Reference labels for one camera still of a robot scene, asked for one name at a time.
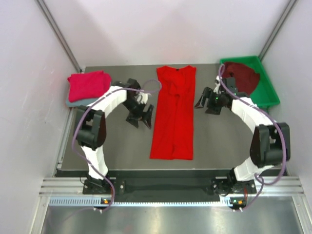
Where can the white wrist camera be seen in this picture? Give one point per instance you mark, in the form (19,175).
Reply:
(218,85)
(142,98)

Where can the folded pink t-shirt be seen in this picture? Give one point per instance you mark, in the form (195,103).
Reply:
(88,85)

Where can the right corner aluminium post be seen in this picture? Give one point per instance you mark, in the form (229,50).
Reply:
(277,27)

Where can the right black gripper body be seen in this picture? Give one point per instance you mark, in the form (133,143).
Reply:
(215,100)

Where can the slotted cable duct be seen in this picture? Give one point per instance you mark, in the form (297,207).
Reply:
(101,202)

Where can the aluminium frame rail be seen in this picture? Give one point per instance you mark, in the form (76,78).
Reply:
(71,186)

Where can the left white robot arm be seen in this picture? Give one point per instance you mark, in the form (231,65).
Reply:
(90,128)

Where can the bright red t-shirt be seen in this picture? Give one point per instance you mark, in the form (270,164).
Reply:
(174,122)

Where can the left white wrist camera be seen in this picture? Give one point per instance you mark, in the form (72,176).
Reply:
(142,98)

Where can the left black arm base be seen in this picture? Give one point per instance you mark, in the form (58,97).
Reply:
(93,186)

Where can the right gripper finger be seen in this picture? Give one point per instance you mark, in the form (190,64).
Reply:
(205,95)
(213,110)

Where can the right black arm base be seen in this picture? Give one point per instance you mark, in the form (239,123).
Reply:
(223,187)

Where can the corner aluminium post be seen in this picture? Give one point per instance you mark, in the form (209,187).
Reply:
(59,35)
(277,27)

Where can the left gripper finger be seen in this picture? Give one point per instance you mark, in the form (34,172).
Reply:
(147,116)
(133,121)

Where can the green plastic bin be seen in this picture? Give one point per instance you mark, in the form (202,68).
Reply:
(264,95)

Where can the folded grey-blue t-shirt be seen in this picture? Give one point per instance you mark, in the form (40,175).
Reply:
(82,102)

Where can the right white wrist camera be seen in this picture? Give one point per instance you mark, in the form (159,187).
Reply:
(218,85)

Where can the dark red t-shirt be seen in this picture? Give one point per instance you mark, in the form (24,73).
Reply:
(246,79)

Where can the left corner aluminium post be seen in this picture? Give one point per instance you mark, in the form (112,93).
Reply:
(59,35)

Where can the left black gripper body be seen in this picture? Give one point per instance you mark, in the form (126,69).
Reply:
(134,107)

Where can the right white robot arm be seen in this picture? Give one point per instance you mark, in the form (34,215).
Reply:
(270,144)

